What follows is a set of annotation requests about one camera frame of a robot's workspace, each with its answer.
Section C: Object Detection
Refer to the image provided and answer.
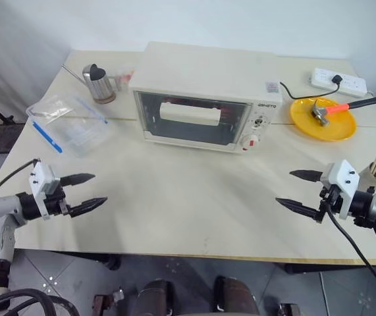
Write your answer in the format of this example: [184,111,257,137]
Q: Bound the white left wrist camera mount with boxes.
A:
[28,160,62,221]

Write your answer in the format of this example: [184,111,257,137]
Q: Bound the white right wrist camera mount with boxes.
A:
[319,159,361,220]

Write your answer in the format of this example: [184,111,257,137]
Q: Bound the hammer with orange black handle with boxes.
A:
[311,95,376,128]

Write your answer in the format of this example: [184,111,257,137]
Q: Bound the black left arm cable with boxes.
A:
[0,158,41,200]

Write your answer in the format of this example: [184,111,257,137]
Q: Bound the steel kettle with heart lid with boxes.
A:
[61,63,125,105]

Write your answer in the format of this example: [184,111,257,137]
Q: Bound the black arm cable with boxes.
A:
[0,158,41,200]
[326,203,376,312]

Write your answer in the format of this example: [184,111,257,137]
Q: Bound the white knob with red mark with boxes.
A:
[242,134,261,153]

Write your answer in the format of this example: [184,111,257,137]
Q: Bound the black power cord with plug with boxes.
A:
[279,74,344,101]

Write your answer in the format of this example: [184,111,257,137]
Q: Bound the dark rounded shape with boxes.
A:
[136,278,176,316]
[213,275,260,316]

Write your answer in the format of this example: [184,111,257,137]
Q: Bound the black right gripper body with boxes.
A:
[315,184,344,225]

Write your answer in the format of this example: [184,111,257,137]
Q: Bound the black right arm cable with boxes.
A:
[326,203,376,312]

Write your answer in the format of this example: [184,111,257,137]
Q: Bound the small clear red-labelled box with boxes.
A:
[109,65,136,89]

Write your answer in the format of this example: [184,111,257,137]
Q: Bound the yellow plate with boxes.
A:
[288,96,358,143]

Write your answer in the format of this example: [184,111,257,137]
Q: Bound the glass oven door with handle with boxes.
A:
[133,90,254,148]

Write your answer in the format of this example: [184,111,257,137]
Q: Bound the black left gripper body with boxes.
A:
[44,185,72,217]

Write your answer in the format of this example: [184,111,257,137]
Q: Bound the dark metal floor clamp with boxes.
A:
[275,302,303,316]
[91,286,126,316]

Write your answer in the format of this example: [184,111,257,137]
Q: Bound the white power strip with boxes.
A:
[307,66,369,97]

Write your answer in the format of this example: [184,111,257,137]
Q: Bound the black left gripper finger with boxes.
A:
[59,173,96,188]
[68,196,109,219]

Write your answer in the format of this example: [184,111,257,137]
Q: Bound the black floor cables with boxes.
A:
[0,288,80,316]

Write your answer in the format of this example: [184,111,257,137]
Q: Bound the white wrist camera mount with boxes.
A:
[28,160,62,221]
[319,159,361,220]

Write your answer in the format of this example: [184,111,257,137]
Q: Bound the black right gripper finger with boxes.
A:
[274,197,322,222]
[289,169,323,183]

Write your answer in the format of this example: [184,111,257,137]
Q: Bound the clear box with blue clips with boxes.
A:
[25,94,110,159]

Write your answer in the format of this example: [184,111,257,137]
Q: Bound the cream toaster oven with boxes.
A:
[131,41,284,155]

